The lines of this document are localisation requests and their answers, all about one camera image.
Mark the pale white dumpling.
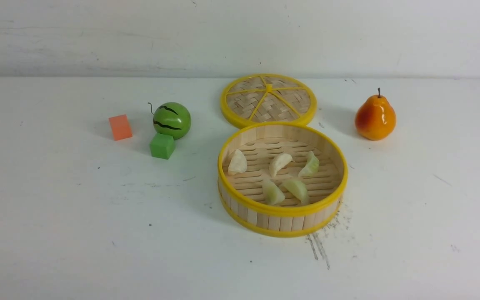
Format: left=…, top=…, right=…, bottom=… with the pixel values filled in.
left=268, top=152, right=293, bottom=178

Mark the pale green dumpling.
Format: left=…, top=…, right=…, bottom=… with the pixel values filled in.
left=298, top=151, right=320, bottom=178

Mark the yellow bamboo steamer tray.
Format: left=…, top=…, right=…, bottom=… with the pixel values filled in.
left=217, top=122, right=348, bottom=238

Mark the yellow bamboo steamer lid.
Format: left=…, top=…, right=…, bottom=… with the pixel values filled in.
left=220, top=73, right=318, bottom=129

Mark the green toy watermelon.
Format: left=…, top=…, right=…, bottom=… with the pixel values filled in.
left=149, top=102, right=192, bottom=140

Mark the green foam cube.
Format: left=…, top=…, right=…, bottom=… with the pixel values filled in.
left=149, top=133, right=175, bottom=160

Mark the orange foam cube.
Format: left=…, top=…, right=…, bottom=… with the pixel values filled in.
left=108, top=114, right=133, bottom=141

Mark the orange toy pear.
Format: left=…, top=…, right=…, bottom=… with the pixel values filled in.
left=355, top=88, right=397, bottom=141

